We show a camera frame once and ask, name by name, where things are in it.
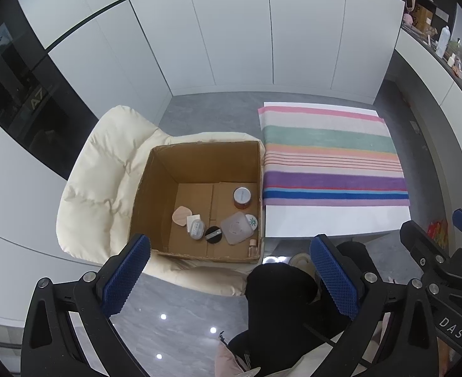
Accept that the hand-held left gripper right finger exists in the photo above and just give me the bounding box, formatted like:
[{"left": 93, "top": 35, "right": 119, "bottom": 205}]
[{"left": 309, "top": 235, "right": 442, "bottom": 377}]

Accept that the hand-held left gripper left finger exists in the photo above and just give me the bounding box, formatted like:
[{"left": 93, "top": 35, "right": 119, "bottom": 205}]
[{"left": 20, "top": 233, "right": 152, "bottom": 377}]

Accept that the peach powder puff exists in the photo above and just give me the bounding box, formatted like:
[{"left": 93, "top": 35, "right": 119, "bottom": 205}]
[{"left": 172, "top": 205, "right": 193, "bottom": 227}]

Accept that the translucent white plastic container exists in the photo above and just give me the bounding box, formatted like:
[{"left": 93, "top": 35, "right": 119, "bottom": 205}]
[{"left": 220, "top": 211, "right": 254, "bottom": 246}]

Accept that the brown jar silver lid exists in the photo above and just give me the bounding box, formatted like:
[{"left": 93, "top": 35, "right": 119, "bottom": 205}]
[{"left": 233, "top": 187, "right": 252, "bottom": 210}]

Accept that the brown cardboard box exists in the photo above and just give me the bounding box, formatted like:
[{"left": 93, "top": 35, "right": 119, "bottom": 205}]
[{"left": 129, "top": 140, "right": 266, "bottom": 265}]

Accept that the white round object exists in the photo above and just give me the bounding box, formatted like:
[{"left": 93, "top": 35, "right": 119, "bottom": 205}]
[{"left": 290, "top": 253, "right": 316, "bottom": 277}]

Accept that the person's black trouser leg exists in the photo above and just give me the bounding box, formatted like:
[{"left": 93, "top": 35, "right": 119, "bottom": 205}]
[{"left": 227, "top": 241, "right": 373, "bottom": 377}]

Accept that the white table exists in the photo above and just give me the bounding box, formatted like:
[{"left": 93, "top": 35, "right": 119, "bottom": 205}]
[{"left": 262, "top": 102, "right": 411, "bottom": 240}]

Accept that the cream puffy jacket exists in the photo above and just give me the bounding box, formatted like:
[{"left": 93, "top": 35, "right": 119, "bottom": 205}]
[{"left": 56, "top": 105, "right": 265, "bottom": 297}]

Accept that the pink garment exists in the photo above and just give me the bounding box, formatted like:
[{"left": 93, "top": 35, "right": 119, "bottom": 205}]
[{"left": 215, "top": 332, "right": 263, "bottom": 377}]

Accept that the striped colourful mat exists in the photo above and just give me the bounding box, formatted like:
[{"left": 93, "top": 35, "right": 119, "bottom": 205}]
[{"left": 258, "top": 106, "right": 410, "bottom": 207}]

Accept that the tall white bottle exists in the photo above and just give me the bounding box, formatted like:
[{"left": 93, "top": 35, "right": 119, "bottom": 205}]
[{"left": 436, "top": 25, "right": 450, "bottom": 57}]

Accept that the cardboard box on shelf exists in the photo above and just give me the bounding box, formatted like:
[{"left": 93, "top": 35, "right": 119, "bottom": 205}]
[{"left": 414, "top": 4, "right": 435, "bottom": 34}]

